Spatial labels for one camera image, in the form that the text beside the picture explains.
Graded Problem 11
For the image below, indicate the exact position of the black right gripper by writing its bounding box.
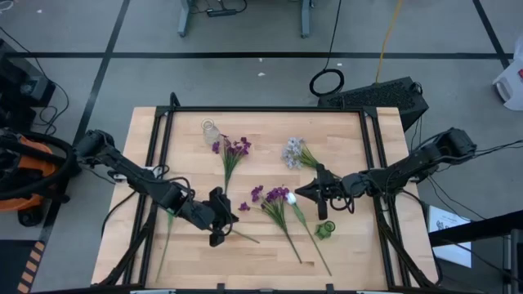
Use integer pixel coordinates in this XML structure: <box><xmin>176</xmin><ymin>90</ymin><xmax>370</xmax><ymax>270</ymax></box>
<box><xmin>294</xmin><ymin>163</ymin><xmax>356</xmax><ymax>221</ymax></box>

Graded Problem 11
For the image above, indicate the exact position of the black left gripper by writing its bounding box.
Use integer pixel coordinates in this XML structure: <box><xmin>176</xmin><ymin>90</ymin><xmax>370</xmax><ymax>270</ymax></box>
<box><xmin>202</xmin><ymin>185</ymin><xmax>240</xmax><ymax>248</ymax></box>

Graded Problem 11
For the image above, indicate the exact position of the white rose stem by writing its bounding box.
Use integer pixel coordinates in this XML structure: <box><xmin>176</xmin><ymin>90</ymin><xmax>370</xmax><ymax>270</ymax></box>
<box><xmin>285</xmin><ymin>191</ymin><xmax>333</xmax><ymax>278</ymax></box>

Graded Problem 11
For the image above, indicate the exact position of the purple artificial flower bunch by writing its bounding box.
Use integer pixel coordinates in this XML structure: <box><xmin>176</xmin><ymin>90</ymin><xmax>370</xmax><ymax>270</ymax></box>
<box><xmin>211</xmin><ymin>134</ymin><xmax>253</xmax><ymax>196</ymax></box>
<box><xmin>238</xmin><ymin>184</ymin><xmax>304</xmax><ymax>265</ymax></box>

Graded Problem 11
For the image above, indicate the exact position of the pale blue artificial flower bunch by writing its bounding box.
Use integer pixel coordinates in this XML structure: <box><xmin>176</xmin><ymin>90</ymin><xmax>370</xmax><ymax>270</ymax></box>
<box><xmin>280</xmin><ymin>136</ymin><xmax>322</xmax><ymax>171</ymax></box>

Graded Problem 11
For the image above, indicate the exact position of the white artificial tulip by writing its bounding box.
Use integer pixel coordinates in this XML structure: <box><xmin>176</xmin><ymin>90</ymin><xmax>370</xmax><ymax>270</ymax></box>
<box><xmin>154</xmin><ymin>210</ymin><xmax>177</xmax><ymax>283</ymax></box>

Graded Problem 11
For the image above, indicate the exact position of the green glass vase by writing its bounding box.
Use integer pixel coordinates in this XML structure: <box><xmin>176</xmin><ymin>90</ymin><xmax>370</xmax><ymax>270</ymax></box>
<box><xmin>313</xmin><ymin>220</ymin><xmax>337</xmax><ymax>241</ymax></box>

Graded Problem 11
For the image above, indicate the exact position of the clear glass vase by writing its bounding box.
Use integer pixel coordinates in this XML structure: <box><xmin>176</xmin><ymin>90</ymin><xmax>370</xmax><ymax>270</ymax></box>
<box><xmin>200</xmin><ymin>118</ymin><xmax>222</xmax><ymax>146</ymax></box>

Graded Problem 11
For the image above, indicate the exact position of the black perforated computer case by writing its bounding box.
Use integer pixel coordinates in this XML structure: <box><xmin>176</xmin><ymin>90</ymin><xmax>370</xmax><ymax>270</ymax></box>
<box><xmin>317</xmin><ymin>76</ymin><xmax>430</xmax><ymax>132</ymax></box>

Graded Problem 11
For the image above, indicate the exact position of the white printed paper sheet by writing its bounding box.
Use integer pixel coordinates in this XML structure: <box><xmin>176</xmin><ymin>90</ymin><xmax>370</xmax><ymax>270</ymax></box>
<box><xmin>427</xmin><ymin>205</ymin><xmax>473</xmax><ymax>270</ymax></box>

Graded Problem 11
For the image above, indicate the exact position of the grey desk leg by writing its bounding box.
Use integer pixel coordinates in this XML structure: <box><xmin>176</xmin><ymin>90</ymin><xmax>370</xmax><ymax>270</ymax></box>
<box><xmin>177</xmin><ymin>0</ymin><xmax>194</xmax><ymax>38</ymax></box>
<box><xmin>301</xmin><ymin>0</ymin><xmax>315</xmax><ymax>40</ymax></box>

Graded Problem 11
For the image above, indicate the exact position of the black metal beam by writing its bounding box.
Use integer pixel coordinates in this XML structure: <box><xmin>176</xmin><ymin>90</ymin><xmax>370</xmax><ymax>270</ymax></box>
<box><xmin>428</xmin><ymin>210</ymin><xmax>523</xmax><ymax>249</ymax></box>

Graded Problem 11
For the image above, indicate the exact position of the black power strip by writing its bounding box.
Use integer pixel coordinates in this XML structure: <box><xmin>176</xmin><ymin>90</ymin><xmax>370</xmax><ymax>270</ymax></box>
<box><xmin>206</xmin><ymin>7</ymin><xmax>239</xmax><ymax>18</ymax></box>

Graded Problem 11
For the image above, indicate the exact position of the orange shop vacuum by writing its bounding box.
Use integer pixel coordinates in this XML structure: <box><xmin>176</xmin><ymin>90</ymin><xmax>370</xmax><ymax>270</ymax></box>
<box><xmin>0</xmin><ymin>128</ymin><xmax>81</xmax><ymax>228</ymax></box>

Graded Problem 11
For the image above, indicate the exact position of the grey metal stand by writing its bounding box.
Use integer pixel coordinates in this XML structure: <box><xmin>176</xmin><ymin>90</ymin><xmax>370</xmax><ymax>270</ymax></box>
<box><xmin>504</xmin><ymin>228</ymin><xmax>523</xmax><ymax>294</ymax></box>

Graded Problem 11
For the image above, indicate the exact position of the black mat with orange stripes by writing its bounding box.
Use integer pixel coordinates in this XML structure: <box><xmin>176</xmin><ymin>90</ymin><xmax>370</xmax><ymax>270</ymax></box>
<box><xmin>0</xmin><ymin>239</ymin><xmax>47</xmax><ymax>294</ymax></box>

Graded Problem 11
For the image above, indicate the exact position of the white plastic container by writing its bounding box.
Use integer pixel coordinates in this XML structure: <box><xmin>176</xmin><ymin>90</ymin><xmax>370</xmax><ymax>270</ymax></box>
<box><xmin>492</xmin><ymin>34</ymin><xmax>523</xmax><ymax>112</ymax></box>

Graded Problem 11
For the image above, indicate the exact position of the black equipment box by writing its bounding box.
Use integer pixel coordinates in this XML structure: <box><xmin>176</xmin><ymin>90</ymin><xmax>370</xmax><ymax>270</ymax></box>
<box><xmin>0</xmin><ymin>38</ymin><xmax>57</xmax><ymax>131</ymax></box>

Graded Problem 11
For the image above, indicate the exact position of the black metal table frame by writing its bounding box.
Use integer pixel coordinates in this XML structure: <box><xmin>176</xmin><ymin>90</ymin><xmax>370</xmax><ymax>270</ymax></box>
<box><xmin>96</xmin><ymin>91</ymin><xmax>443</xmax><ymax>292</ymax></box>

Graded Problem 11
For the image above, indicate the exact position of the black hanging coiled cable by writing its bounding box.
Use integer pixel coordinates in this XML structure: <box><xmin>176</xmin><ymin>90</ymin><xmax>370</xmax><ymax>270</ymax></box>
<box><xmin>309</xmin><ymin>0</ymin><xmax>346</xmax><ymax>98</ymax></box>

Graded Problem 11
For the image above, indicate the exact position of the black vacuum hose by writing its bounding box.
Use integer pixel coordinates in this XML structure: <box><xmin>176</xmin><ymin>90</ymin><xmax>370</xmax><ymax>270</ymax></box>
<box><xmin>0</xmin><ymin>129</ymin><xmax>79</xmax><ymax>202</ymax></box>

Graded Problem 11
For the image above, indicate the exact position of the yellow hanging cable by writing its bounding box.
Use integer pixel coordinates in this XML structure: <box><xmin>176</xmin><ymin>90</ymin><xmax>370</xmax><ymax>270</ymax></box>
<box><xmin>374</xmin><ymin>0</ymin><xmax>405</xmax><ymax>85</ymax></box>

